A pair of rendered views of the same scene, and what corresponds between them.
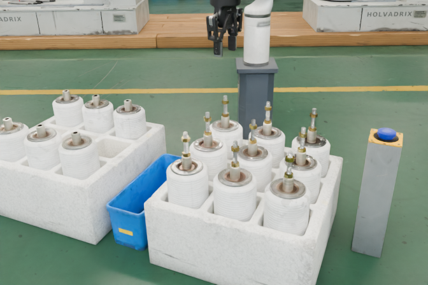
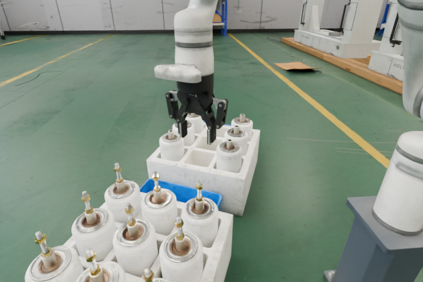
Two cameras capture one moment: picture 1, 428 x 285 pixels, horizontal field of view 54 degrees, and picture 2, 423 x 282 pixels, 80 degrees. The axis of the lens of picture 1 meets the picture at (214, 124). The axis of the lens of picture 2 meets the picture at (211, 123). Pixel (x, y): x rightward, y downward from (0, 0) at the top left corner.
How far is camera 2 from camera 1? 1.16 m
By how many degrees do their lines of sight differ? 74
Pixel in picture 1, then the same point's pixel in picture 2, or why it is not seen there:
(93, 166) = (165, 155)
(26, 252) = not seen: hidden behind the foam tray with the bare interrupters
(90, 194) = (149, 165)
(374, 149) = not seen: outside the picture
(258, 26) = (396, 167)
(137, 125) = (220, 160)
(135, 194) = (178, 194)
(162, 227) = not seen: hidden behind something
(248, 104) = (345, 250)
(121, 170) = (180, 173)
